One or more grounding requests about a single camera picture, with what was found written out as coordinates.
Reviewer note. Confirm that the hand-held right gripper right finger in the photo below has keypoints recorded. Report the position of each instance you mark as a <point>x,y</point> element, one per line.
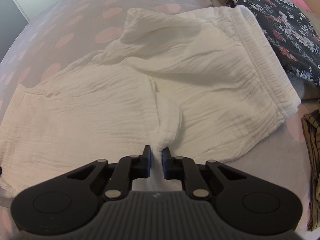
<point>164,162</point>

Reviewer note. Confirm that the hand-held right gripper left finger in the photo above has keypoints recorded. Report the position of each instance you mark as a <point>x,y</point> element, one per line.
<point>148,162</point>

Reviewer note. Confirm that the dark floral garment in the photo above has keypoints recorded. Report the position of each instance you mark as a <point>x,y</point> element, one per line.
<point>282,30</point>

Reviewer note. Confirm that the grey folded garment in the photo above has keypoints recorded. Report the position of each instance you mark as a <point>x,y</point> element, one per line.
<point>305,87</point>

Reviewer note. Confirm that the beige striped garment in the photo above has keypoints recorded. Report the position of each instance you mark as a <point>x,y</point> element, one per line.
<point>313,155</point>

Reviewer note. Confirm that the white crinkle pants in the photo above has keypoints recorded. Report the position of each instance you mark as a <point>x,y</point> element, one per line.
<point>212,80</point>

